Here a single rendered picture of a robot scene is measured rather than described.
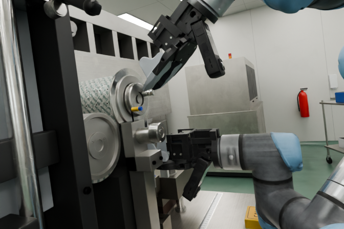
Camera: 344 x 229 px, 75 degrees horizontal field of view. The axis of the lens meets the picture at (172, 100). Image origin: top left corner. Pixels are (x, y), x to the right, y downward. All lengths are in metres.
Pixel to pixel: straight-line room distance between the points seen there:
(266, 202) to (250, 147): 0.10
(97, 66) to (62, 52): 0.73
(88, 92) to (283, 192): 0.44
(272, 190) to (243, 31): 4.70
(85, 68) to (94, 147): 0.52
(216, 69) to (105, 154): 0.26
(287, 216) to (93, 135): 0.35
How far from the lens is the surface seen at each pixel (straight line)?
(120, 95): 0.48
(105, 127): 0.46
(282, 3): 0.39
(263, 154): 0.47
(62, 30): 0.24
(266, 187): 0.50
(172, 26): 0.47
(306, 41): 5.02
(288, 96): 4.94
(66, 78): 0.23
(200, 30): 0.46
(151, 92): 0.51
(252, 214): 0.67
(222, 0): 0.46
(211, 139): 0.50
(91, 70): 0.92
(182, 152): 0.52
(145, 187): 0.49
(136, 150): 0.47
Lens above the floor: 1.25
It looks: 1 degrees down
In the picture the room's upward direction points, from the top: 7 degrees counter-clockwise
